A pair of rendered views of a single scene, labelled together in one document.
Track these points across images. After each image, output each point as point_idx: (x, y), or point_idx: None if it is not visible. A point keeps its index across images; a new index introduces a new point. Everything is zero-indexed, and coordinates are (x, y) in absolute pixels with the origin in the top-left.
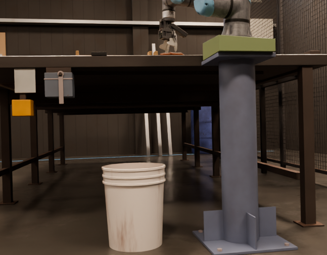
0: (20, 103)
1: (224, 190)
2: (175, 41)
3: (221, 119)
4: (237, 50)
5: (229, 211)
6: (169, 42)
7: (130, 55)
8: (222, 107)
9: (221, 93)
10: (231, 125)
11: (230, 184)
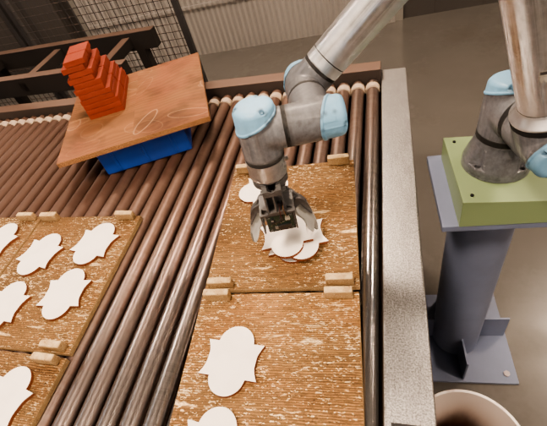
0: None
1: (471, 327)
2: (309, 209)
3: (481, 275)
4: None
5: (476, 335)
6: (309, 223)
7: (429, 360)
8: (491, 263)
9: (493, 250)
10: (499, 272)
11: (482, 318)
